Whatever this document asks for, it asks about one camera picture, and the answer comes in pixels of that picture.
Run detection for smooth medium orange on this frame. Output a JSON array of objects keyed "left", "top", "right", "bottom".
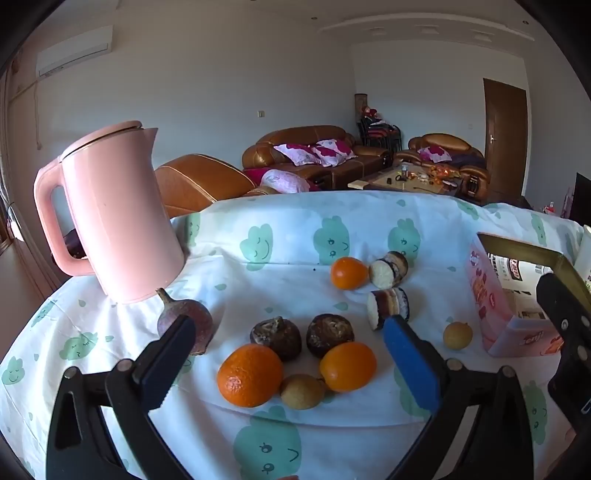
[{"left": 320, "top": 342, "right": 378, "bottom": 393}]

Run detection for stacked black red chairs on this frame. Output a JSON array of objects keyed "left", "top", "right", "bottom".
[{"left": 358, "top": 117, "right": 402, "bottom": 153}]

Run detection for cut sugarcane piece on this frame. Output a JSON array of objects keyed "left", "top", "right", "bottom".
[
  {"left": 368, "top": 251, "right": 410, "bottom": 289},
  {"left": 367, "top": 287, "right": 410, "bottom": 331}
]

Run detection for brown leather three-seat sofa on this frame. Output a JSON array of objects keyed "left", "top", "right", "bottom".
[{"left": 242, "top": 125, "right": 398, "bottom": 189}]

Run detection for pale pink floral pillow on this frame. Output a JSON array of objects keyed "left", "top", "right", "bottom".
[{"left": 261, "top": 169, "right": 311, "bottom": 193}]

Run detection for white wall air conditioner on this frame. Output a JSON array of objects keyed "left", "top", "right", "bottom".
[{"left": 36, "top": 25, "right": 114, "bottom": 78}]

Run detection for pink cardboard box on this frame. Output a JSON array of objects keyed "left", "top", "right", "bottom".
[{"left": 468, "top": 232, "right": 591, "bottom": 358}]

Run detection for magenta floral pillow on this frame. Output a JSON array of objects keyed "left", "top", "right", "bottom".
[
  {"left": 310, "top": 138, "right": 357, "bottom": 167},
  {"left": 274, "top": 143, "right": 324, "bottom": 166},
  {"left": 418, "top": 146, "right": 453, "bottom": 163}
]

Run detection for black television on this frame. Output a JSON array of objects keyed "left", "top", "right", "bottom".
[{"left": 570, "top": 173, "right": 591, "bottom": 227}]

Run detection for dark maroon object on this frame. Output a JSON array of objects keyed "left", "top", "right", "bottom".
[{"left": 64, "top": 228, "right": 88, "bottom": 260}]

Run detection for pink electric kettle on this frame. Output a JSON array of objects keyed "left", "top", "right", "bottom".
[{"left": 33, "top": 121, "right": 187, "bottom": 304}]

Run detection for large dimpled orange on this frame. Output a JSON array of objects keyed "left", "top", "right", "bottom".
[{"left": 217, "top": 344, "right": 284, "bottom": 408}]

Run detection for brown leather armchair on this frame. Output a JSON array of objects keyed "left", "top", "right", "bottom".
[
  {"left": 394, "top": 133, "right": 490, "bottom": 204},
  {"left": 154, "top": 154, "right": 278, "bottom": 217}
]

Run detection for brown wooden door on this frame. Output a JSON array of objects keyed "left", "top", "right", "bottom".
[{"left": 483, "top": 78, "right": 528, "bottom": 204}]

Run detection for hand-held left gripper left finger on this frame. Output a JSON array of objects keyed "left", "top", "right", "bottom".
[{"left": 46, "top": 315, "right": 197, "bottom": 480}]

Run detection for white cloud print tablecloth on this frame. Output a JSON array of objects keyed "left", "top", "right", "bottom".
[{"left": 0, "top": 189, "right": 591, "bottom": 480}]

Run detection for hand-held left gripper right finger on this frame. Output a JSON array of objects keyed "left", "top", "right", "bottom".
[{"left": 382, "top": 315, "right": 541, "bottom": 480}]

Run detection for dark brown water chestnut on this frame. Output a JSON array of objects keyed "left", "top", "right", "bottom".
[
  {"left": 250, "top": 316, "right": 303, "bottom": 362},
  {"left": 306, "top": 314, "right": 355, "bottom": 359}
]

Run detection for small round orange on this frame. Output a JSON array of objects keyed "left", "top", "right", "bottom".
[{"left": 331, "top": 257, "right": 369, "bottom": 291}]

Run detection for wooden coffee table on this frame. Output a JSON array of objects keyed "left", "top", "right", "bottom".
[{"left": 348, "top": 162, "right": 465, "bottom": 195}]

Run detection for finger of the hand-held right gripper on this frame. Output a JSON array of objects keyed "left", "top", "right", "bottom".
[{"left": 536, "top": 272, "right": 591, "bottom": 365}]

